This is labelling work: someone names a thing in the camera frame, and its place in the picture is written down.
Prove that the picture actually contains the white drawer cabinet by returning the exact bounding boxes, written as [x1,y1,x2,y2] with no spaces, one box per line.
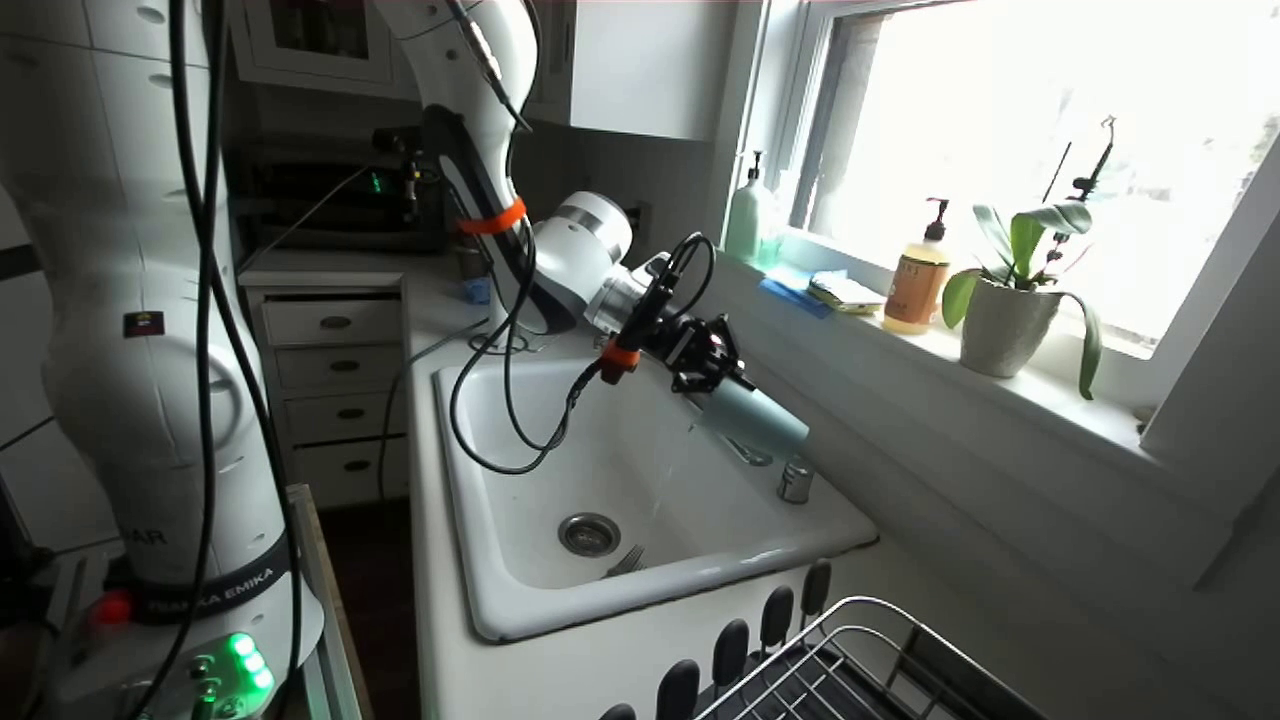
[237,262,419,514]

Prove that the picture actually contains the white framed window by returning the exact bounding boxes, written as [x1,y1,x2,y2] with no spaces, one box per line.
[738,0,1280,464]

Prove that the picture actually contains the white porcelain sink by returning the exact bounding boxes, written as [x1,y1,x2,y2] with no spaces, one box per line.
[405,318,884,720]

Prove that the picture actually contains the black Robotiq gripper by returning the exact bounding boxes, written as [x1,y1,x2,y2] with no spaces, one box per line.
[616,270,761,399]

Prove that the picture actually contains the green soap pump bottle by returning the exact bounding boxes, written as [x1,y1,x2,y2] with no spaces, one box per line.
[722,146,772,262]

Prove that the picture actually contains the light blue plastic cup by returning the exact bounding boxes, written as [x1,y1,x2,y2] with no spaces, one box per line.
[695,374,818,467]

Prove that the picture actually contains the black countertop appliance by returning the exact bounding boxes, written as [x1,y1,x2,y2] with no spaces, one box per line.
[219,124,451,260]

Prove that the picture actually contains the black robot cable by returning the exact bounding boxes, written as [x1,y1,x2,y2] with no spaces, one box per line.
[444,226,722,478]
[126,0,314,720]

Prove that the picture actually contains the white wall cabinet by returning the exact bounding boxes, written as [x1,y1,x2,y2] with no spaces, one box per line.
[567,0,745,146]

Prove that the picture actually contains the metal sink drain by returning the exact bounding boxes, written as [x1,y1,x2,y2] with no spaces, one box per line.
[552,507,628,565]

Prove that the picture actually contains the green orchid plant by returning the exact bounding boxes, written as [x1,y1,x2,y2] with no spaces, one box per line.
[935,116,1122,402]

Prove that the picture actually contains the wire dish rack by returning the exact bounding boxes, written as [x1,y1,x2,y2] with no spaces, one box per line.
[688,593,1049,720]

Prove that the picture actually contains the red stop button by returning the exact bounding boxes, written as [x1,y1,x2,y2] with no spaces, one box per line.
[89,587,139,630]

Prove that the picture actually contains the glass door wall cabinet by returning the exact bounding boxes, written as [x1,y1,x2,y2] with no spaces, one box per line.
[228,0,419,106]

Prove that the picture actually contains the yellow sponge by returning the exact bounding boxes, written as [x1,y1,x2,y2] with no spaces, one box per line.
[803,268,887,318]

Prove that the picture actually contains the orange cable strap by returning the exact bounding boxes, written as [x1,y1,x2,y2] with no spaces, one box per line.
[455,197,538,244]
[595,338,643,387]

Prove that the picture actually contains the amber soap pump bottle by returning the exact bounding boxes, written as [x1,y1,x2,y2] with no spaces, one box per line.
[882,193,955,338]

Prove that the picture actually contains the white plant pot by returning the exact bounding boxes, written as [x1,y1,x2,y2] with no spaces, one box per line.
[955,268,1069,385]

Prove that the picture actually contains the blue sponge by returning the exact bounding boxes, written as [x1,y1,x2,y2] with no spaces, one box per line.
[755,262,840,318]

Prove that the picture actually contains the green lit control box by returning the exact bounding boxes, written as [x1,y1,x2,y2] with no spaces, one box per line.
[182,629,290,720]

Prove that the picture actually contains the chrome sink sprayer cap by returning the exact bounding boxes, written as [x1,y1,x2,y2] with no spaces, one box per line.
[776,455,822,507]

